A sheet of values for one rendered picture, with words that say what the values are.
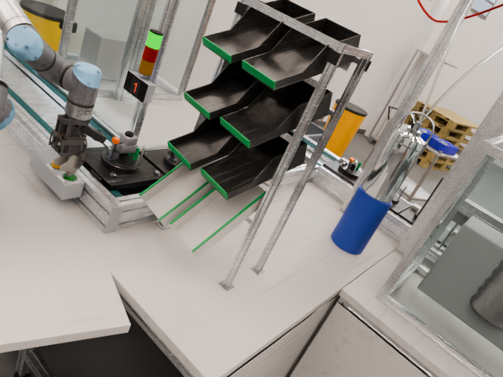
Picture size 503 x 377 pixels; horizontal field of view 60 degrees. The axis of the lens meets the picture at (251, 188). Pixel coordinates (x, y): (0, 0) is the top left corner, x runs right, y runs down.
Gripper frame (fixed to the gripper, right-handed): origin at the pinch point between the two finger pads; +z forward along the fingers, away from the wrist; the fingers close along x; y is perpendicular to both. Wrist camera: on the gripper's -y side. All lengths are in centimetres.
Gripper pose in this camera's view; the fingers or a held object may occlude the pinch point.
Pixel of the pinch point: (70, 172)
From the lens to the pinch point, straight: 149.4
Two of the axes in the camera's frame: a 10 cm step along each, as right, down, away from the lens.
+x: 7.1, 5.5, -4.4
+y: -6.0, 1.3, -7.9
